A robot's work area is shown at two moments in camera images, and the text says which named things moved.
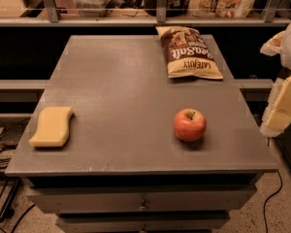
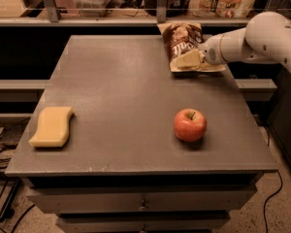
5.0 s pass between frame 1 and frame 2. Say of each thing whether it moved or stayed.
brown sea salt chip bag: moved
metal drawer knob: stayed
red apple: stayed
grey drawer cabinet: stayed
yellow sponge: stayed
